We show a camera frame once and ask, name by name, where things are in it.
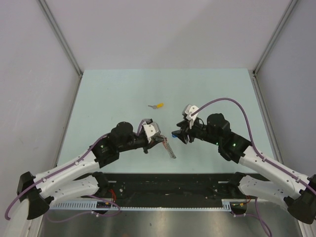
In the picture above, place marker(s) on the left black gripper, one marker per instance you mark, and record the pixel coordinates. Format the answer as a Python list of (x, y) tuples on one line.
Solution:
[(151, 142)]

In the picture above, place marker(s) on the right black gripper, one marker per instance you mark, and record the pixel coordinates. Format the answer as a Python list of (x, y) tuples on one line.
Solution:
[(181, 135)]

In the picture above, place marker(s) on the red handled keyring holder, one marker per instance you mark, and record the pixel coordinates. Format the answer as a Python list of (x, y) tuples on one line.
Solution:
[(168, 148)]

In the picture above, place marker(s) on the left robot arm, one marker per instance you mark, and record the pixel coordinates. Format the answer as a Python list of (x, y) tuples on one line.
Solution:
[(81, 176)]

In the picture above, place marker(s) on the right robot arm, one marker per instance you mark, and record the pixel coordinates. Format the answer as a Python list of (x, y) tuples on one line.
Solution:
[(285, 187)]

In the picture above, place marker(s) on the key with yellow tag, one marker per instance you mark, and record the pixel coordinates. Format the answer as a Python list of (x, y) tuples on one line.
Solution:
[(157, 106)]

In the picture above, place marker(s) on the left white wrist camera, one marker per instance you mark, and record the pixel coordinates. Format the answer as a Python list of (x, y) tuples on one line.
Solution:
[(150, 128)]

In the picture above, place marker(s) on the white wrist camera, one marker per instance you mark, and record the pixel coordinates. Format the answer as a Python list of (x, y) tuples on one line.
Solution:
[(150, 128), (188, 114)]

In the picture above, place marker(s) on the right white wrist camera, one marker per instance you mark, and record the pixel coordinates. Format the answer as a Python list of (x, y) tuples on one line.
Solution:
[(188, 114)]

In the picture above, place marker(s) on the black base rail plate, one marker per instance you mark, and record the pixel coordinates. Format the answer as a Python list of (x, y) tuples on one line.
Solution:
[(210, 185)]

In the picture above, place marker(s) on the right aluminium frame post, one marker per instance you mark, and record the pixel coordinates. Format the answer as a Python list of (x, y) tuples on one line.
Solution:
[(275, 35)]

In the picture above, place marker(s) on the aluminium frame post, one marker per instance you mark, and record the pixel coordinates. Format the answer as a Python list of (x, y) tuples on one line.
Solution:
[(48, 14), (275, 35)]

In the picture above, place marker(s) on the left aluminium frame post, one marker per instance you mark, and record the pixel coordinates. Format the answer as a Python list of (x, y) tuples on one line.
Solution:
[(48, 14)]

